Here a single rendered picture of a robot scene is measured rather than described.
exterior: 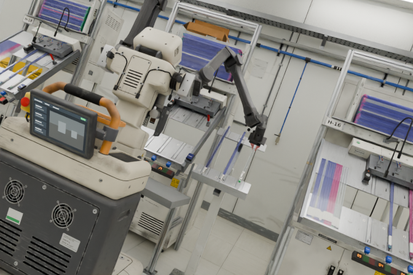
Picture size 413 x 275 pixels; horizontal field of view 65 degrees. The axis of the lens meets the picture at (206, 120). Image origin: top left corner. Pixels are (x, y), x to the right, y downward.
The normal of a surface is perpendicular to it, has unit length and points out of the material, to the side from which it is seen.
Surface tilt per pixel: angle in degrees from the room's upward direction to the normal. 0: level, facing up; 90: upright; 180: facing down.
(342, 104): 90
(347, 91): 90
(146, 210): 90
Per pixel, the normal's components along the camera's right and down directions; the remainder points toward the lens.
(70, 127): -0.33, 0.33
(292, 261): -0.26, -0.09
